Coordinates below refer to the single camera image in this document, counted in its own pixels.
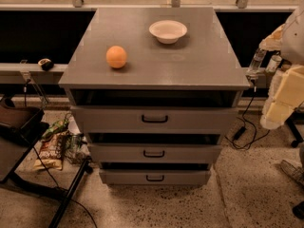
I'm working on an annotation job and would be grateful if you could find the black yellow tape measure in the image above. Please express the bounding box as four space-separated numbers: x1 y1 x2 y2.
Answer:
38 58 54 71

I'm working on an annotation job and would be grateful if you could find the orange fruit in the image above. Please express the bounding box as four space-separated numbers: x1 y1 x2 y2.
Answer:
105 46 127 69

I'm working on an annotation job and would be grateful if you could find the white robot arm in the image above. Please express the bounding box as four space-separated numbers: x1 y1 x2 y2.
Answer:
259 3 304 130

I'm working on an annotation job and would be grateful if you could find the black power cable with adapter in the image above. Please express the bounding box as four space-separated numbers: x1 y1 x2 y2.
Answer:
224 79 271 151

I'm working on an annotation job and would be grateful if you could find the grey drawer cabinet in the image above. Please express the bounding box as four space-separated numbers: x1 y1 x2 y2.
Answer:
59 8 249 171

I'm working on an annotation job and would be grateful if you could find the grey drawer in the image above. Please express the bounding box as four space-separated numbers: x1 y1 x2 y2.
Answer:
99 169 211 185
88 143 221 163
71 106 238 134

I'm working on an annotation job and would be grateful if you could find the green snack bag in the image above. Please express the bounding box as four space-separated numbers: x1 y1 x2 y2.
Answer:
42 120 68 141

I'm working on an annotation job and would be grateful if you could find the black floor cable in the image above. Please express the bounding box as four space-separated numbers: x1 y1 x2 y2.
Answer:
31 145 99 228

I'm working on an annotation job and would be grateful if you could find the grey top drawer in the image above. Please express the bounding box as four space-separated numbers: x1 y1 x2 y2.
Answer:
71 106 238 134

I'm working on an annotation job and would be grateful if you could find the grey sneaker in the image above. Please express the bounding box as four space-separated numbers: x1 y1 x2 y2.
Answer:
280 160 304 186

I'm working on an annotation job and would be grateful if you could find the grey bottom drawer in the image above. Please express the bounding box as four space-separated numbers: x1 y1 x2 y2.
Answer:
99 169 211 185

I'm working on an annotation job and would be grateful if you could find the snack chip bag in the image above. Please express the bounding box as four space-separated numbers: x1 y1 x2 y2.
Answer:
33 132 67 170

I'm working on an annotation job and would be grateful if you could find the white bowl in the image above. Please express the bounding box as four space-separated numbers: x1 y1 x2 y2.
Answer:
149 20 187 45

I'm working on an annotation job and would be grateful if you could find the clear plastic water bottle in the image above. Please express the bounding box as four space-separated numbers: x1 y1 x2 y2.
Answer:
246 48 267 76

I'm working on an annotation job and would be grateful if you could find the black stand with tray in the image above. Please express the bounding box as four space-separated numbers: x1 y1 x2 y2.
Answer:
0 97 92 228

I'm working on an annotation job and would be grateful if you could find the small labelled bottle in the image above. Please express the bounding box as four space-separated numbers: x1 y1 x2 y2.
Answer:
265 54 282 73

